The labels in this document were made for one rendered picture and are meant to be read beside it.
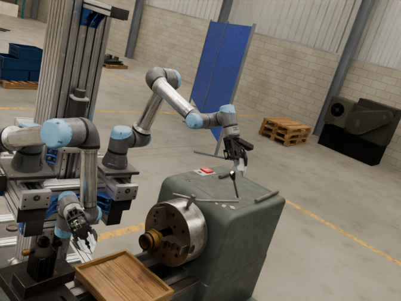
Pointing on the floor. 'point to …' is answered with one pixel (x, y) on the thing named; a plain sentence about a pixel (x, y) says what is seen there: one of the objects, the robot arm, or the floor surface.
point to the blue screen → (220, 70)
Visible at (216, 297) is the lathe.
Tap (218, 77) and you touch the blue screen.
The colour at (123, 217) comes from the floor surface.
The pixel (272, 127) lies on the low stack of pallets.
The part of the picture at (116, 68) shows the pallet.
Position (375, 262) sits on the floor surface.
